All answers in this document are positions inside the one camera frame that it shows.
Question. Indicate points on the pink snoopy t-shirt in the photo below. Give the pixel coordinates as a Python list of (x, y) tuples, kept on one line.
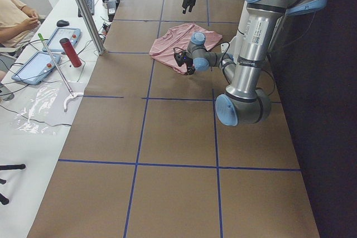
[(179, 37)]

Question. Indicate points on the black keyboard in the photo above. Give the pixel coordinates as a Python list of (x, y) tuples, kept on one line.
[(91, 5)]

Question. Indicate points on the red thermos bottle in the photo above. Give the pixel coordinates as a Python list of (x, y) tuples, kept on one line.
[(70, 52)]

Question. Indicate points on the reacher stick with green tip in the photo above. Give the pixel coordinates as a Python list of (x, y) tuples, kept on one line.
[(72, 95)]

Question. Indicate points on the black computer mouse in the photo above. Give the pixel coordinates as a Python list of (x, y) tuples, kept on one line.
[(62, 23)]

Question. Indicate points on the clear plastic bag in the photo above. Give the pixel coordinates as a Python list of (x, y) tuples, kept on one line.
[(43, 112)]

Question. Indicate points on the near blue teach pendant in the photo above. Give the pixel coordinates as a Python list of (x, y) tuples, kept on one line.
[(35, 69)]

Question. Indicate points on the seated person in beige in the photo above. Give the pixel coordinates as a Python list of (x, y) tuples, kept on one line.
[(19, 23)]

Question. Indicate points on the aluminium frame post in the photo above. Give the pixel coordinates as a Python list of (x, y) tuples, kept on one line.
[(91, 27)]

